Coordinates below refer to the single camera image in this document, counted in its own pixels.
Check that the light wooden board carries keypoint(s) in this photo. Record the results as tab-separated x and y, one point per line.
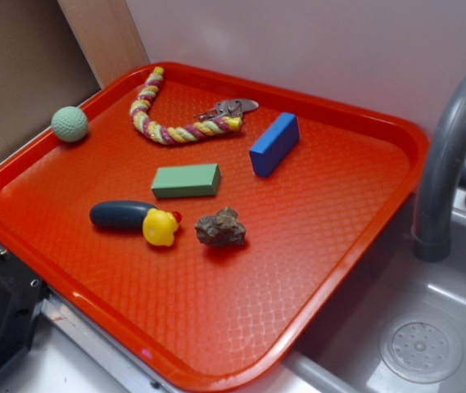
107	35

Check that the brown rough rock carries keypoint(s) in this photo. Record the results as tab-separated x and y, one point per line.
221	229

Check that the green rectangular block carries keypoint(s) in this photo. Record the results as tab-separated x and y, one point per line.
186	181

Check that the pale green dimpled ball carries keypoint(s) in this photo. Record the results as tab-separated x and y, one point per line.
69	124

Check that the dark blue oval handle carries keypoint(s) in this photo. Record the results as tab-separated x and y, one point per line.
120	214

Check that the grey curved sink faucet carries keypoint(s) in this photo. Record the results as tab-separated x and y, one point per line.
444	167

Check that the brown cardboard panel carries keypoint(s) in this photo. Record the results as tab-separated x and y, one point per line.
42	68

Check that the red plastic tray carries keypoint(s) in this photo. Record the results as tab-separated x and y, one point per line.
208	318

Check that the silver metal clip tool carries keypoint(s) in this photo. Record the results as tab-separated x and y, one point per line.
234	108

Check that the multicolour braided rope toy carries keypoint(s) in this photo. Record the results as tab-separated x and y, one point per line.
179	135

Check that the yellow rubber duck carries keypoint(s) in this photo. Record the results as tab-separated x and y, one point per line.
159	227

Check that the blue rectangular block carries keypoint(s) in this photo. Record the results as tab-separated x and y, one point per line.
274	144

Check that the grey plastic toy sink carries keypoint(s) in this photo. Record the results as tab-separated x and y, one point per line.
396	323

